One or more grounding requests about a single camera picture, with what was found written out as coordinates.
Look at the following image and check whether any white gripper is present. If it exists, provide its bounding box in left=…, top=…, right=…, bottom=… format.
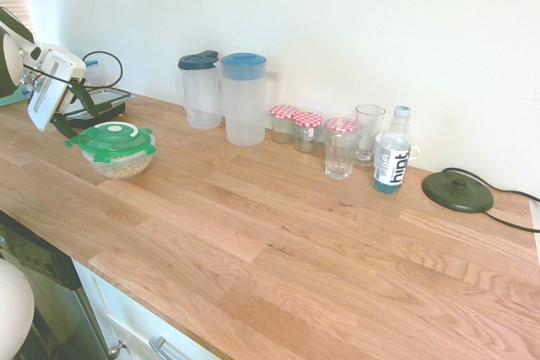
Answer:
left=26, top=48, right=107, bottom=140

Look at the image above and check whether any green round container lid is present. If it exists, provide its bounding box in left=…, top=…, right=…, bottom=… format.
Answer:
left=63, top=121, right=159, bottom=164

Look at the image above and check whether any rectangular container with clip lid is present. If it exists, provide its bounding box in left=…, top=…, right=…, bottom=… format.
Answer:
left=53, top=85, right=132, bottom=128

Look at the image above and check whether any clear pitcher dark blue lid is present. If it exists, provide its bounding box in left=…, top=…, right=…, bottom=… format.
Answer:
left=175, top=50, right=224, bottom=130

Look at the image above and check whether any clear pitcher light blue lid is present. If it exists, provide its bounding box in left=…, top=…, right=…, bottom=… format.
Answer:
left=219, top=52, right=282, bottom=148

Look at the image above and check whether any glass jar red checkered lid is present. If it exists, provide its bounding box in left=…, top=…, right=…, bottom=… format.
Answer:
left=291, top=110, right=325, bottom=154
left=269, top=104, right=299, bottom=144
left=324, top=117, right=361, bottom=147

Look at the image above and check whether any mint green bread box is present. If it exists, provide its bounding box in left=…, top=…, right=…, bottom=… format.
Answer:
left=0, top=89, right=31, bottom=108

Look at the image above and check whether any clear plastic bowl with cereal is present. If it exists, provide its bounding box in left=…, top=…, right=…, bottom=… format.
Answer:
left=85, top=140, right=155, bottom=181

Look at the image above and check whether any stainless steel dishwasher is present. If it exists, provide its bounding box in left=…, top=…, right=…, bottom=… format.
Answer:
left=0, top=209, right=111, bottom=360

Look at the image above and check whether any metal cabinet knob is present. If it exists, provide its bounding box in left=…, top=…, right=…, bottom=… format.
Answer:
left=105, top=339, right=128, bottom=359

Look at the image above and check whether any faceted clear glass tumbler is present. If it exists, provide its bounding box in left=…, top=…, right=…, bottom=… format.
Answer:
left=323, top=131, right=360, bottom=180

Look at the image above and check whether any tall clear drinking glass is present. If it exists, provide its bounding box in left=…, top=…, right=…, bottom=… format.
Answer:
left=354, top=104, right=387, bottom=168

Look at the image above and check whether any hint water bottle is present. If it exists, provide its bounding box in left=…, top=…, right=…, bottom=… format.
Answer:
left=372, top=105, right=413, bottom=196

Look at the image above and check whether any white mug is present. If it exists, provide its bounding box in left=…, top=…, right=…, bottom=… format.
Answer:
left=374, top=132, right=422, bottom=164

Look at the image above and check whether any dark green kettle base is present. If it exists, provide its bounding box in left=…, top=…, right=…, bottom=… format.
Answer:
left=421, top=169, right=495, bottom=213

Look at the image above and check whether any black kettle base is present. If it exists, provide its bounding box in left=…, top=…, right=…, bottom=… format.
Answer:
left=438, top=166, right=540, bottom=234

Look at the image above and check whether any white drawer with metal handle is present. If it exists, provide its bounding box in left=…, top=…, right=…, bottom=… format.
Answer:
left=70, top=257, right=225, bottom=360

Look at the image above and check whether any metal drawer handle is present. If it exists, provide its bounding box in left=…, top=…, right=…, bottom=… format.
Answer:
left=148, top=335, right=183, bottom=360

